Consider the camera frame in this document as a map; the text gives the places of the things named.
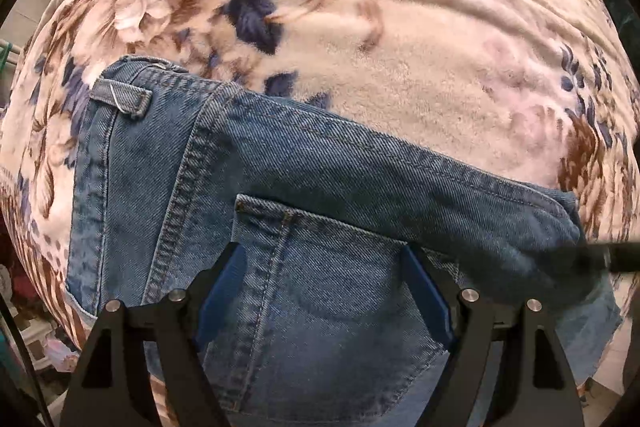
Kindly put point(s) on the pink cloth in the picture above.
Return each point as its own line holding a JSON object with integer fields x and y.
{"x": 60, "y": 354}

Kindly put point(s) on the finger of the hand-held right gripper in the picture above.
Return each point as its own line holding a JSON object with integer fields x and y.
{"x": 620, "y": 258}

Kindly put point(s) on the blue denim pants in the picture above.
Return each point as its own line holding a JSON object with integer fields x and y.
{"x": 325, "y": 167}

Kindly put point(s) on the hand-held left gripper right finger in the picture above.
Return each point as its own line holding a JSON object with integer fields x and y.
{"x": 429, "y": 302}

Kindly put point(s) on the floral fleece blanket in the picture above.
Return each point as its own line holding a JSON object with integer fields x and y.
{"x": 400, "y": 32}

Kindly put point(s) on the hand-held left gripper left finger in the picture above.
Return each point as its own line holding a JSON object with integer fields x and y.
{"x": 216, "y": 307}

